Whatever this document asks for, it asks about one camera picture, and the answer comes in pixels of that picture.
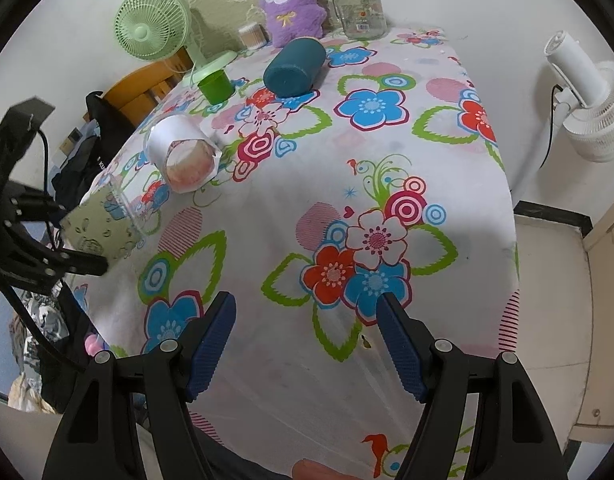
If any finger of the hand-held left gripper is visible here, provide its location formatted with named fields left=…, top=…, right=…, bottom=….
left=0, top=246, right=109, bottom=297
left=6, top=184, right=69, bottom=223

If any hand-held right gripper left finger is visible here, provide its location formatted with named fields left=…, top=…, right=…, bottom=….
left=42, top=291, right=237, bottom=480

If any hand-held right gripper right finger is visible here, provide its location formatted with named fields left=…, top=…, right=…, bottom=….
left=376, top=293, right=570, bottom=480

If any white paper-wrapped cup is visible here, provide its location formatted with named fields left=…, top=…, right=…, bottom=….
left=144, top=114, right=223, bottom=194

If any small green cup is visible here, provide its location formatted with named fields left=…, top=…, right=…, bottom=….
left=197, top=69, right=234, bottom=104

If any teal cylindrical cup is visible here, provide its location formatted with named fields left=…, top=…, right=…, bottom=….
left=262, top=36, right=328, bottom=100

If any black and white patterned cloth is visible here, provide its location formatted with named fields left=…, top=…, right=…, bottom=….
left=16, top=282, right=72, bottom=343

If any black bag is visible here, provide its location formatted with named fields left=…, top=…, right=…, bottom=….
left=52, top=90, right=139, bottom=207

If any wooden chair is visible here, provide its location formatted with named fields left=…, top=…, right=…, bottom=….
left=102, top=57, right=195, bottom=127

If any floral printed tablecloth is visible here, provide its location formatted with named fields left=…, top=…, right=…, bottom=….
left=62, top=22, right=520, bottom=480

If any green desk fan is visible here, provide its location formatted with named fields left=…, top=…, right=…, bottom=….
left=114, top=0, right=238, bottom=84

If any white cabinet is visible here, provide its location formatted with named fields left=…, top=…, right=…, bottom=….
left=571, top=187, right=614, bottom=443

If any cotton swab container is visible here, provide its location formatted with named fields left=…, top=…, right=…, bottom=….
left=238, top=22, right=271, bottom=51

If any purple plush toy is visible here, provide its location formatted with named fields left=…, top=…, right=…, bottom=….
left=258, top=0, right=328, bottom=47

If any white standing fan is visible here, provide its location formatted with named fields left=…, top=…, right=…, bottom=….
left=516, top=31, right=614, bottom=202

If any clear glass jar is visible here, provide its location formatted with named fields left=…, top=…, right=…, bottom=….
left=331, top=0, right=388, bottom=40

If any black fan cable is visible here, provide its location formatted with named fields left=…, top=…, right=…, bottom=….
left=539, top=83, right=570, bottom=171

